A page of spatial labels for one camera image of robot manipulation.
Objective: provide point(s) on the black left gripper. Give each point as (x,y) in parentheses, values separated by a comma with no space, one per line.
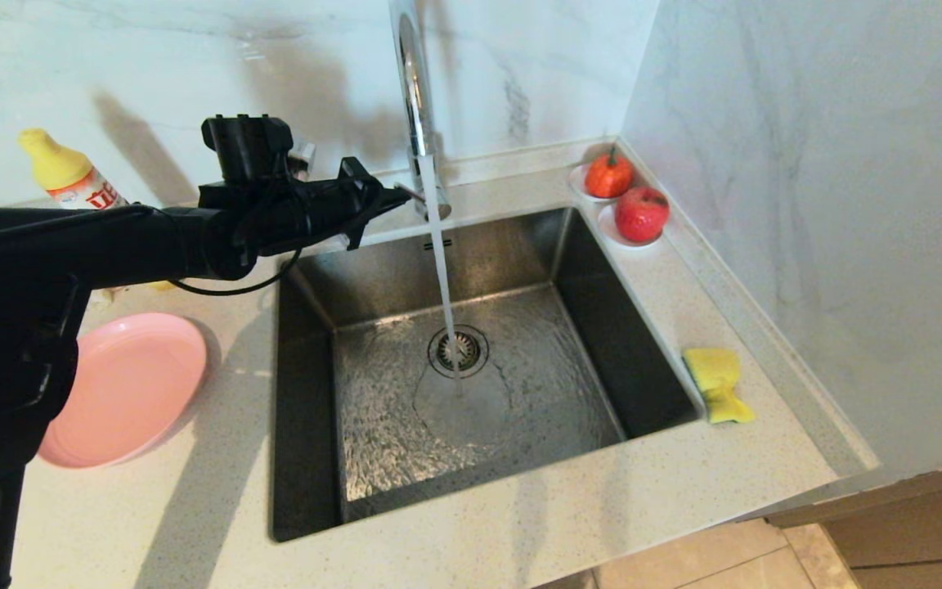
(275,204)

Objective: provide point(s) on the pink plate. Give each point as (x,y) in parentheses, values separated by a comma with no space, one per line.
(136,393)

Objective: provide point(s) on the yellow-capped dish soap bottle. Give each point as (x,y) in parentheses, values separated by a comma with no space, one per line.
(62,168)

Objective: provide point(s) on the yellow green sponge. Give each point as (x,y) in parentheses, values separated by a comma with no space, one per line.
(716,380)

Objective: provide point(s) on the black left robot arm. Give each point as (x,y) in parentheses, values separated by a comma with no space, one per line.
(29,343)

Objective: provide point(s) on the metal sink drain strainer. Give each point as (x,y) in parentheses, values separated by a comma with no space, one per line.
(475,352)

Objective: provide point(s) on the stainless steel sink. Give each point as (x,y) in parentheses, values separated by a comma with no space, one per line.
(536,409)

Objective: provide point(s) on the chrome faucet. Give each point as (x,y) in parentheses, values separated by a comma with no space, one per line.
(414,98)

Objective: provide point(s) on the small white dish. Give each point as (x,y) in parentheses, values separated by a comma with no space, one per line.
(577,186)
(606,229)

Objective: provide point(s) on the orange red tomato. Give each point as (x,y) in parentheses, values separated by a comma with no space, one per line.
(610,174)

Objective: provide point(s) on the red apple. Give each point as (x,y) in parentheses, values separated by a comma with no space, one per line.
(643,214)

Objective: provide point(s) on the light wooden cabinet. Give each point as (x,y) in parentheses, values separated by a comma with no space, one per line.
(912,532)

